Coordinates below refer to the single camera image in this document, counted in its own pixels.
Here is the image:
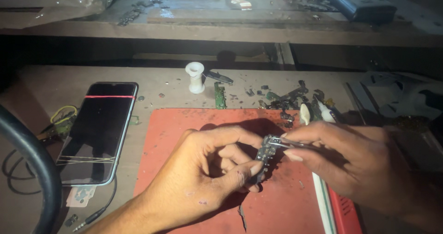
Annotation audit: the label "person's left hand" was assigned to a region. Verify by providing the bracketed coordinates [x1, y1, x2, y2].
[150, 125, 265, 220]

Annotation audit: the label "person's right hand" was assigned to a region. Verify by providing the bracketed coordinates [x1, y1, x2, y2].
[280, 120, 410, 207]

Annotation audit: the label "small dark circuit board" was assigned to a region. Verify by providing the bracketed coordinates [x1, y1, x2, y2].
[250, 135, 283, 185]

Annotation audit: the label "red work mat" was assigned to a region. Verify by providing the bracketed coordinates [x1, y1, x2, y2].
[133, 108, 347, 234]

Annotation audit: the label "white strip with green stripe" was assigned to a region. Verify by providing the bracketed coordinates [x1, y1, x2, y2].
[311, 172, 338, 234]

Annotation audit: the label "red plastic box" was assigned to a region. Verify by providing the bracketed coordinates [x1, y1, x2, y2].
[327, 187, 363, 234]

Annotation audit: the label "white glue bottle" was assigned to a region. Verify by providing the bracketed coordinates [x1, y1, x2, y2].
[317, 101, 336, 123]

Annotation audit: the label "grey metal tweezers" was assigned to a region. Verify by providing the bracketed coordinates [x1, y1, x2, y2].
[344, 81, 383, 125]

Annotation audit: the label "white plastic spudger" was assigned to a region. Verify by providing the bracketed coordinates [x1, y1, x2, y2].
[299, 103, 311, 126]

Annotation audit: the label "green circuit board strip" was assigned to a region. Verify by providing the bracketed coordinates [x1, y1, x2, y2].
[214, 82, 227, 110]

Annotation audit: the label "pile of electronic scrap parts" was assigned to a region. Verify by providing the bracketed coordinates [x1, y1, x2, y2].
[245, 80, 326, 129]

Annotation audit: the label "grey crumpled cloth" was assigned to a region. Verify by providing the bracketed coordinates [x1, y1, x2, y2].
[360, 71, 443, 121]

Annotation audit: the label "white plastic spool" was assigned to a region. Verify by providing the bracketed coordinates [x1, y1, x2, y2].
[185, 62, 206, 94]

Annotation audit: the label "black smartphone with rubber bands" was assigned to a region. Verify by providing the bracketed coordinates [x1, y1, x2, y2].
[55, 82, 139, 187]

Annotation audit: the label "black pointed tool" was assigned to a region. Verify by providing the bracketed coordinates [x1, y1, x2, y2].
[204, 69, 234, 86]

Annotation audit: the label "pale sticker card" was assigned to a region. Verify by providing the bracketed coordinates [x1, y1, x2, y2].
[66, 186, 97, 208]

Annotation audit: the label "small black component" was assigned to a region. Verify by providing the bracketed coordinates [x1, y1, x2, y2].
[64, 214, 79, 228]

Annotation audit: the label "wooden shelf with clutter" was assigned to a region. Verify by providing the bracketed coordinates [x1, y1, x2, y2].
[0, 0, 443, 48]

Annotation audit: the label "black audio jack cable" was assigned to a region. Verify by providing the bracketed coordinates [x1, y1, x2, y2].
[72, 174, 118, 233]

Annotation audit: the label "green board with yellow wire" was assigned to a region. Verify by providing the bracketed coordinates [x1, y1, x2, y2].
[36, 105, 79, 142]

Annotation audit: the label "thick black hose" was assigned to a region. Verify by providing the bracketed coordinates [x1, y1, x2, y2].
[0, 104, 63, 234]

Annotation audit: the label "thin black cable loops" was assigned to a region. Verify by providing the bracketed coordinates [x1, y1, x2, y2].
[1, 149, 43, 195]

